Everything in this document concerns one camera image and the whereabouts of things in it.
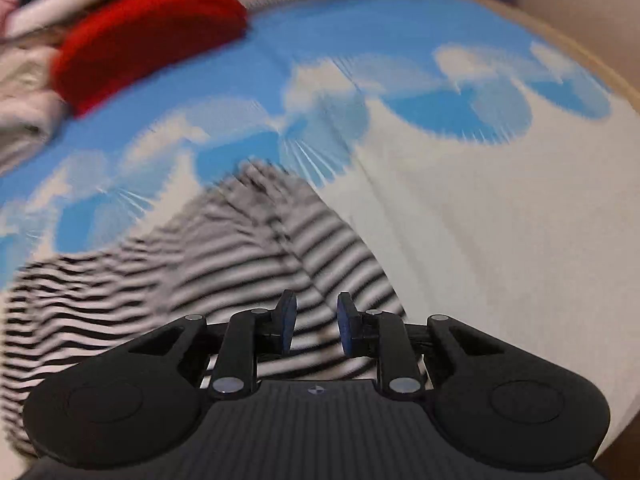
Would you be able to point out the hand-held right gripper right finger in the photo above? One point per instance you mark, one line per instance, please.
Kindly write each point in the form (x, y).
(345, 322)

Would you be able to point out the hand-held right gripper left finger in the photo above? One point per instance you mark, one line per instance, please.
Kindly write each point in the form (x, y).
(288, 316)

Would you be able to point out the black and white striped top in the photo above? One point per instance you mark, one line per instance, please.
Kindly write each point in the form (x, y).
(210, 255)

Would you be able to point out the blue and white printed bedsheet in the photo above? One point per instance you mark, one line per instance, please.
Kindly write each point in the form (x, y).
(475, 200)

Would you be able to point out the red cloth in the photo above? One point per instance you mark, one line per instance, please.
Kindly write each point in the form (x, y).
(150, 35)

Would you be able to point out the grey white cloth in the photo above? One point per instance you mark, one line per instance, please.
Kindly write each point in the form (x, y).
(25, 100)

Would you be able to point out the beige bed frame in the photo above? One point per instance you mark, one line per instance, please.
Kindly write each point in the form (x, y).
(575, 25)

